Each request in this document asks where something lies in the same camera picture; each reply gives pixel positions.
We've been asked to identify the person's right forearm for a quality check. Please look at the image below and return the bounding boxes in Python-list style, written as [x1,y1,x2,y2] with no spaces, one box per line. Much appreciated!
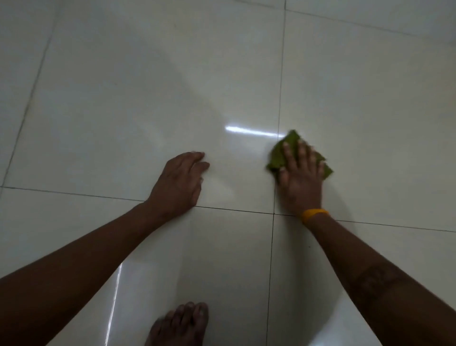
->
[304,213,456,346]

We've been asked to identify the person's right hand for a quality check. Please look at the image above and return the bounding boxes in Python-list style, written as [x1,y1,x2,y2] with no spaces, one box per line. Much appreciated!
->
[277,140,326,216]

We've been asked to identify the person's left forearm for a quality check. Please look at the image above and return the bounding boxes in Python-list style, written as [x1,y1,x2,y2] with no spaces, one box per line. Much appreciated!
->
[0,201,168,346]

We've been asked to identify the yellow wristband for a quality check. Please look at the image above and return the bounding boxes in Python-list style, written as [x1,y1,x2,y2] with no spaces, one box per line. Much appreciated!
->
[301,208,330,225]

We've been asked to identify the person's bare foot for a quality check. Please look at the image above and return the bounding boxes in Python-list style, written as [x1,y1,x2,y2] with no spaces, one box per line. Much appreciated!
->
[144,302,209,346]

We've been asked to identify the person's left hand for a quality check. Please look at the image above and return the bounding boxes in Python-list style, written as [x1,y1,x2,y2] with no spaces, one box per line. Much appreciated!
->
[147,151,211,221]

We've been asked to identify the green cleaning cloth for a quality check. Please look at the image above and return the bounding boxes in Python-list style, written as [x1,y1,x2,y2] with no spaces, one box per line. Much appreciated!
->
[266,129,334,180]

